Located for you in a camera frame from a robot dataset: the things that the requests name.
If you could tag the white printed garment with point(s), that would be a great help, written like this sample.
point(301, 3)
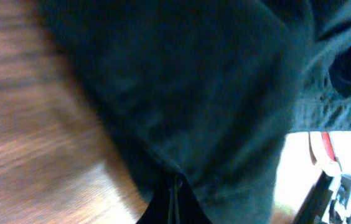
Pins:
point(304, 157)

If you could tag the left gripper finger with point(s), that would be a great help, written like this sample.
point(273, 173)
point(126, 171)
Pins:
point(174, 203)

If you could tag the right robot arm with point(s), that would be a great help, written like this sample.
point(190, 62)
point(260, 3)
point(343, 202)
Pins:
point(328, 202)

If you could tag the black shorts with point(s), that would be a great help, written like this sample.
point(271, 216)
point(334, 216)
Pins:
point(209, 89)

